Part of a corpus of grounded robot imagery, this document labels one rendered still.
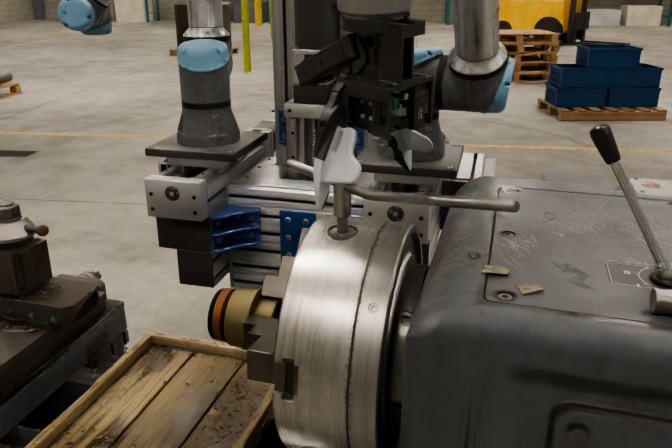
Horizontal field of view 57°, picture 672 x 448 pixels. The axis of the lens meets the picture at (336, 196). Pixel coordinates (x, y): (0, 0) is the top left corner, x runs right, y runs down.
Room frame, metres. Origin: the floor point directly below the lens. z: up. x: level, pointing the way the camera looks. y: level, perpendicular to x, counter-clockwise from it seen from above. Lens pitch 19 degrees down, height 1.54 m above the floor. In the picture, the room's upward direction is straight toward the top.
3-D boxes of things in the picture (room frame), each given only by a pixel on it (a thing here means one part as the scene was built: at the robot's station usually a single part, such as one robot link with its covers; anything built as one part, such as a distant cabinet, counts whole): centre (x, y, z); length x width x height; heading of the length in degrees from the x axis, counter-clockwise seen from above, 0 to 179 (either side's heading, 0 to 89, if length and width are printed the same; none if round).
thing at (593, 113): (7.32, -3.11, 0.39); 1.20 x 0.80 x 0.79; 92
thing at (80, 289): (0.98, 0.53, 0.99); 0.20 x 0.10 x 0.05; 74
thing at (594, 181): (0.87, -0.35, 1.24); 0.09 x 0.08 x 0.03; 74
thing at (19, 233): (0.99, 0.56, 1.13); 0.08 x 0.08 x 0.03
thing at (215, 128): (1.49, 0.31, 1.21); 0.15 x 0.15 x 0.10
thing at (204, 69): (1.49, 0.31, 1.33); 0.13 x 0.12 x 0.14; 7
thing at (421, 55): (1.36, -0.18, 1.33); 0.13 x 0.12 x 0.14; 69
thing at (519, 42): (10.06, -2.75, 0.36); 1.26 x 0.86 x 0.73; 95
